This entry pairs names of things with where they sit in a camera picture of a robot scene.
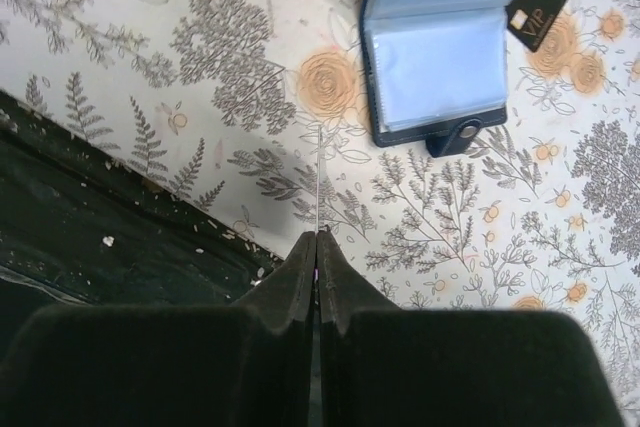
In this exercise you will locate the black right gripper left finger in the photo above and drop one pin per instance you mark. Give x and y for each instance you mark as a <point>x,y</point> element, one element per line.
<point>247,364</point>

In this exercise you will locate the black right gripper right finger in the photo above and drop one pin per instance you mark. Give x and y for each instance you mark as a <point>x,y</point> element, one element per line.
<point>386,366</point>

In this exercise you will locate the blue leather card holder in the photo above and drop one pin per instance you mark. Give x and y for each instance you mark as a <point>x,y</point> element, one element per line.
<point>435,70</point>

